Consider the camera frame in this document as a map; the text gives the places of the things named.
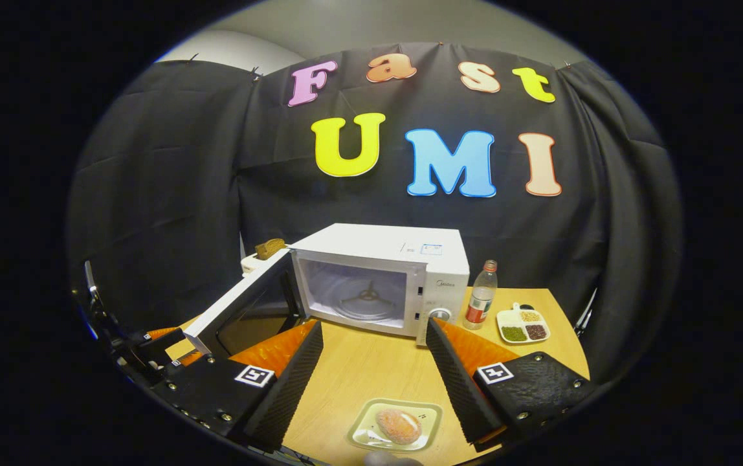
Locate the brown bread bun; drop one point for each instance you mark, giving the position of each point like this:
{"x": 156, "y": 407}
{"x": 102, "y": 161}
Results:
{"x": 399, "y": 426}

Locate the white toaster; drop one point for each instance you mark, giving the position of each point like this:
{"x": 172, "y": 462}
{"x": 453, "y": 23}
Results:
{"x": 250, "y": 264}

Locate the clear bottle red label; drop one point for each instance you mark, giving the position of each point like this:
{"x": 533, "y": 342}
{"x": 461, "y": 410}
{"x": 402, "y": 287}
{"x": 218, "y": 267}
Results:
{"x": 480, "y": 298}

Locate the brown toast slice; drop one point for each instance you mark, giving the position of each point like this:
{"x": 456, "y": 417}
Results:
{"x": 270, "y": 248}

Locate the pale green square plate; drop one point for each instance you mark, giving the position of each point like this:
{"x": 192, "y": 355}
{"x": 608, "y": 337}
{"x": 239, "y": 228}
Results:
{"x": 362, "y": 430}

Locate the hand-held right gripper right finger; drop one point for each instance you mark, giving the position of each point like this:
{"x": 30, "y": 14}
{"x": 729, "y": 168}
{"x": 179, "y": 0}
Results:
{"x": 455, "y": 382}

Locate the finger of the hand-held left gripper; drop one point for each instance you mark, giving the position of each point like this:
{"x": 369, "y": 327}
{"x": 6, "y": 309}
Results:
{"x": 161, "y": 343}
{"x": 191, "y": 357}

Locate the white microwave oven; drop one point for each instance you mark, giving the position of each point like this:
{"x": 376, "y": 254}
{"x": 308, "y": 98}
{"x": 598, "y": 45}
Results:
{"x": 378, "y": 249}

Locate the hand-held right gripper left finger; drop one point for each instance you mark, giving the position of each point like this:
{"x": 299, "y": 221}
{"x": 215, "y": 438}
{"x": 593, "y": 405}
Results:
{"x": 294, "y": 388}

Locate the white divided bean dish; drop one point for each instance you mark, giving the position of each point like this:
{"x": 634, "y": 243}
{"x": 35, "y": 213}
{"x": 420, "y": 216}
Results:
{"x": 507, "y": 317}

